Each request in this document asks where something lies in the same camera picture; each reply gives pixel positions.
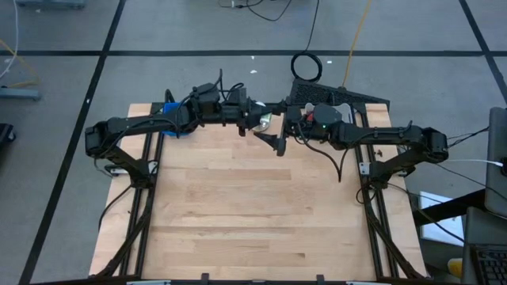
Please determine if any white floor cable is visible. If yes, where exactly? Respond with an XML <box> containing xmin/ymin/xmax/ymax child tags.
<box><xmin>0</xmin><ymin>0</ymin><xmax>20</xmax><ymax>80</ymax></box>

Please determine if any orange floor cable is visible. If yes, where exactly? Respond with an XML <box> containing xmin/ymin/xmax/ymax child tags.
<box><xmin>0</xmin><ymin>38</ymin><xmax>40</xmax><ymax>89</ymax></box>

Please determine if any white charging cable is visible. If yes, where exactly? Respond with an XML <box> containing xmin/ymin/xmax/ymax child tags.
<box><xmin>445</xmin><ymin>158</ymin><xmax>505</xmax><ymax>165</ymax></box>

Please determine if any black floor object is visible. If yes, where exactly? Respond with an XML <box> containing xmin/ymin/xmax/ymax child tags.
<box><xmin>0</xmin><ymin>123</ymin><xmax>17</xmax><ymax>144</ymax></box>

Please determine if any yellow object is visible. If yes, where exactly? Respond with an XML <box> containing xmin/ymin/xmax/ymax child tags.
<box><xmin>447</xmin><ymin>257</ymin><xmax>464</xmax><ymax>278</ymax></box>

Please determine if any black cable with coil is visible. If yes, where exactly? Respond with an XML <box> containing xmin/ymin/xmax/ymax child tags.
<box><xmin>290</xmin><ymin>0</ymin><xmax>324</xmax><ymax>83</ymax></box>

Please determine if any yellow hanging cable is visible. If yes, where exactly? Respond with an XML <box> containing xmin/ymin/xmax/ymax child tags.
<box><xmin>341</xmin><ymin>0</ymin><xmax>373</xmax><ymax>89</ymax></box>

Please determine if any white paper sheet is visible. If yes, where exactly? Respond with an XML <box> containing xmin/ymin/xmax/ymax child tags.
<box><xmin>419</xmin><ymin>192</ymin><xmax>465</xmax><ymax>247</ymax></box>

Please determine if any black aluminium table frame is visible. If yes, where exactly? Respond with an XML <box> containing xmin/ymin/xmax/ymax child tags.
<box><xmin>94</xmin><ymin>101</ymin><xmax>427</xmax><ymax>285</ymax></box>

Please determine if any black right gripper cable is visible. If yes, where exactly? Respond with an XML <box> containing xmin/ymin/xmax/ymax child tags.
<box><xmin>295</xmin><ymin>125</ymin><xmax>352</xmax><ymax>184</ymax></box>

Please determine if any white bulb lamp brass stand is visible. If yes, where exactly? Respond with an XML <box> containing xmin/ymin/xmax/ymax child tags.
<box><xmin>251</xmin><ymin>101</ymin><xmax>274</xmax><ymax>133</ymax></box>

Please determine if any grey metal foot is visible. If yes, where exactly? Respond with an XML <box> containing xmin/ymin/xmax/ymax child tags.
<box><xmin>15</xmin><ymin>0</ymin><xmax>87</xmax><ymax>9</ymax></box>
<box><xmin>0</xmin><ymin>87</ymin><xmax>42</xmax><ymax>101</ymax></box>

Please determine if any light grey plastic bin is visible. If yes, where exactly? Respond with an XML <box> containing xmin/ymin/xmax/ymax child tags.
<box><xmin>303</xmin><ymin>102</ymin><xmax>356</xmax><ymax>131</ymax></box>

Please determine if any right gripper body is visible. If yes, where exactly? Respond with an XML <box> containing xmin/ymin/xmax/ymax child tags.
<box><xmin>276</xmin><ymin>105</ymin><xmax>318</xmax><ymax>157</ymax></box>

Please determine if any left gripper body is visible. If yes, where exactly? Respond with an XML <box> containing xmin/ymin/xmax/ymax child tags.
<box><xmin>219</xmin><ymin>97</ymin><xmax>250</xmax><ymax>139</ymax></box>

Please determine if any blue plastic bin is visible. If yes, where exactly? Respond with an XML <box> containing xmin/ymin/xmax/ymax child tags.
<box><xmin>162</xmin><ymin>101</ymin><xmax>192</xmax><ymax>138</ymax></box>

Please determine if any black diagonal beam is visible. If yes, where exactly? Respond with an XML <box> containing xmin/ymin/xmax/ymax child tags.
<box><xmin>411</xmin><ymin>188</ymin><xmax>488</xmax><ymax>226</ymax></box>

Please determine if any black perforated panel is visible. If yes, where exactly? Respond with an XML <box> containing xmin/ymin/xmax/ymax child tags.
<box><xmin>288</xmin><ymin>78</ymin><xmax>391</xmax><ymax>107</ymax></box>

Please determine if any black laptop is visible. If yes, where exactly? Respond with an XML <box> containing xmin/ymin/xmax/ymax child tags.
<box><xmin>461</xmin><ymin>206</ymin><xmax>507</xmax><ymax>285</ymax></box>

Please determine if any dark grey monitor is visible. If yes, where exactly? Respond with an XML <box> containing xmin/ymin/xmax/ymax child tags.
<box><xmin>483</xmin><ymin>105</ymin><xmax>507</xmax><ymax>218</ymax></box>

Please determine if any black base cable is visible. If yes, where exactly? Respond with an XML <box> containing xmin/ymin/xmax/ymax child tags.
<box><xmin>97</xmin><ymin>184</ymin><xmax>132</xmax><ymax>230</ymax></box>

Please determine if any black floor cable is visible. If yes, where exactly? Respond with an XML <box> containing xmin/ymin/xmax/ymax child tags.
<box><xmin>219</xmin><ymin>0</ymin><xmax>294</xmax><ymax>23</ymax></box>

